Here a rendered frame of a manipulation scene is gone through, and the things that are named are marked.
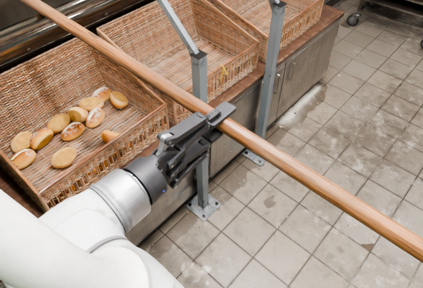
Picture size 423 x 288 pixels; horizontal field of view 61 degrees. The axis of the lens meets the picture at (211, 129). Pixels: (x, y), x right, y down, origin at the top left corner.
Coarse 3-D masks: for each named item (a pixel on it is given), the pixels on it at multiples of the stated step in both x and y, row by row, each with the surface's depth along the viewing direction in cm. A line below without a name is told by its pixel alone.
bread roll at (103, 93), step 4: (100, 88) 158; (104, 88) 159; (108, 88) 161; (96, 92) 157; (100, 92) 157; (104, 92) 158; (108, 92) 159; (92, 96) 157; (96, 96) 156; (100, 96) 157; (104, 96) 158; (108, 96) 159; (104, 100) 159
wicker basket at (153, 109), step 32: (32, 64) 139; (64, 64) 148; (96, 64) 159; (0, 96) 133; (32, 96) 142; (64, 96) 152; (128, 96) 157; (0, 128) 136; (32, 128) 146; (96, 128) 150; (128, 128) 129; (160, 128) 144; (0, 160) 127; (96, 160) 124; (128, 160) 137; (32, 192) 115; (64, 192) 119
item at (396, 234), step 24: (24, 0) 98; (72, 24) 89; (96, 48) 84; (144, 72) 76; (168, 96) 74; (192, 96) 71; (264, 144) 63; (288, 168) 60; (336, 192) 57; (360, 216) 55; (384, 216) 54; (408, 240) 51
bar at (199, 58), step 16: (80, 0) 104; (96, 0) 107; (160, 0) 120; (272, 0) 148; (32, 16) 97; (176, 16) 122; (272, 16) 152; (0, 32) 92; (16, 32) 94; (272, 32) 156; (192, 48) 123; (272, 48) 161; (192, 64) 126; (272, 64) 166; (192, 80) 131; (272, 80) 175; (256, 160) 212; (192, 208) 190; (208, 208) 190
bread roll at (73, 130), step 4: (68, 124) 144; (72, 124) 143; (76, 124) 144; (80, 124) 145; (64, 128) 142; (68, 128) 142; (72, 128) 142; (76, 128) 143; (80, 128) 144; (64, 132) 141; (68, 132) 141; (72, 132) 142; (76, 132) 143; (80, 132) 144; (64, 136) 141; (68, 136) 142; (72, 136) 142; (76, 136) 143; (64, 140) 142; (68, 140) 142; (72, 140) 144
